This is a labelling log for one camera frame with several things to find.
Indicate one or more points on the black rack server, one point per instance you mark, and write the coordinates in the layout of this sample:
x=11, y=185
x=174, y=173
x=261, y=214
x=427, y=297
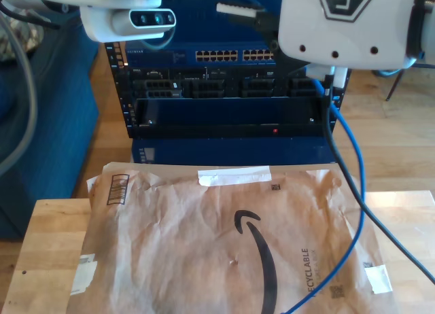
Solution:
x=234, y=86

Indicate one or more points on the black rack tray blue panel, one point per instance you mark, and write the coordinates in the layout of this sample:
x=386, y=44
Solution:
x=231, y=128

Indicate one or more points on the camouflage cloth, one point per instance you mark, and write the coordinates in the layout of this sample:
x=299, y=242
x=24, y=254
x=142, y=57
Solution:
x=17, y=42

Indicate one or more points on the blue sofa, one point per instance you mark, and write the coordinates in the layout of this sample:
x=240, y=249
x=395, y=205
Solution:
x=61, y=140

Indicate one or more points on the brown paper mailer black print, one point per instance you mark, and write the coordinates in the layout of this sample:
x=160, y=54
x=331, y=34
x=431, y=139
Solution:
x=170, y=259

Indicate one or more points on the blue network switch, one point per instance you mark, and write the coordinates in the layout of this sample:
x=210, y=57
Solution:
x=204, y=32

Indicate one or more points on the black rack frame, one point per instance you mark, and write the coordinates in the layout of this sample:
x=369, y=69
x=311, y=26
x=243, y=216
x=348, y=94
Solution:
x=122, y=89

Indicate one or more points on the blue switch under rack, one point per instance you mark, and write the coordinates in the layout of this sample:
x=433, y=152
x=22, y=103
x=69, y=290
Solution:
x=238, y=151

